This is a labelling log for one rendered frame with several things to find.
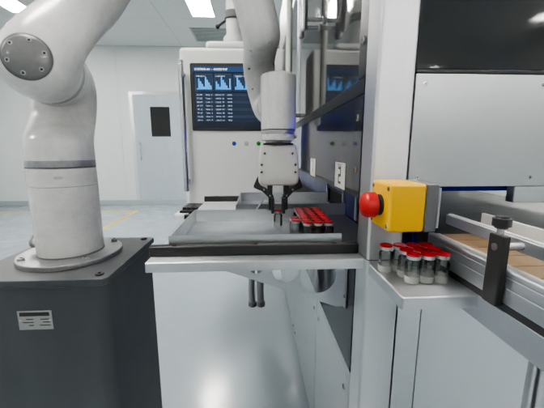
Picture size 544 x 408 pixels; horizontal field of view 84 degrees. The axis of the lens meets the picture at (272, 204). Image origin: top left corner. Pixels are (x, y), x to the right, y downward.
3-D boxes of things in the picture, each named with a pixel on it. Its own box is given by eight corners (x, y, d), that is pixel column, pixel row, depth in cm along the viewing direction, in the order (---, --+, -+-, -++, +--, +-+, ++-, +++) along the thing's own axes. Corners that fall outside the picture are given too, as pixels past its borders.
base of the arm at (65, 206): (-14, 274, 54) (-32, 170, 51) (55, 242, 73) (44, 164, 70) (95, 271, 55) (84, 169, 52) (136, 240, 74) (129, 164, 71)
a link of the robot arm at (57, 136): (10, 168, 53) (-11, 21, 49) (49, 164, 71) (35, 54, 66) (88, 167, 57) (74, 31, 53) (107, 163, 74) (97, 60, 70)
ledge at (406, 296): (442, 270, 55) (443, 261, 55) (498, 307, 42) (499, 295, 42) (367, 272, 54) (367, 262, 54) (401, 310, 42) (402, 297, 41)
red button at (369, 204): (378, 214, 50) (380, 189, 49) (388, 219, 46) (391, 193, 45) (355, 214, 49) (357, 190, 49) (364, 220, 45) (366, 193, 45)
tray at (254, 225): (316, 220, 86) (316, 208, 86) (341, 250, 61) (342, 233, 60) (195, 222, 85) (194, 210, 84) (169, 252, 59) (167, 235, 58)
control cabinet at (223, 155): (282, 199, 173) (282, 52, 159) (284, 205, 154) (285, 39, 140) (193, 199, 172) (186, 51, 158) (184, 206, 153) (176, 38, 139)
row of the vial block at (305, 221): (300, 223, 82) (301, 206, 81) (313, 243, 65) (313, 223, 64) (292, 223, 82) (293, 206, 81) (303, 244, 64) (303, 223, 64)
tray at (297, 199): (325, 200, 120) (326, 192, 120) (345, 214, 95) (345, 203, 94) (240, 201, 119) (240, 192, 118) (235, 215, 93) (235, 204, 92)
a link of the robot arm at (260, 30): (220, 7, 76) (252, 128, 84) (233, -28, 61) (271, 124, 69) (253, 2, 78) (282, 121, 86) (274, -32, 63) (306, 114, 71)
